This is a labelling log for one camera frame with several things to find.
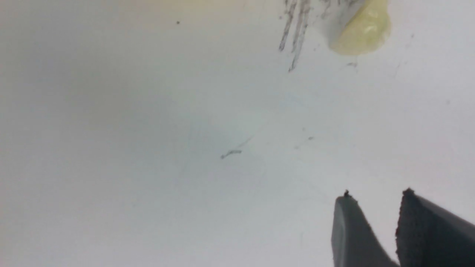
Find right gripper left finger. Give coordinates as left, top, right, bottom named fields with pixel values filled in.
left=331, top=190, right=398, bottom=267

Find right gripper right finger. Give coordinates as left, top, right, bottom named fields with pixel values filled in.
left=396, top=189, right=475, bottom=267

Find pale green dumpling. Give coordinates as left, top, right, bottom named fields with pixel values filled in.
left=330, top=0, right=392, bottom=56

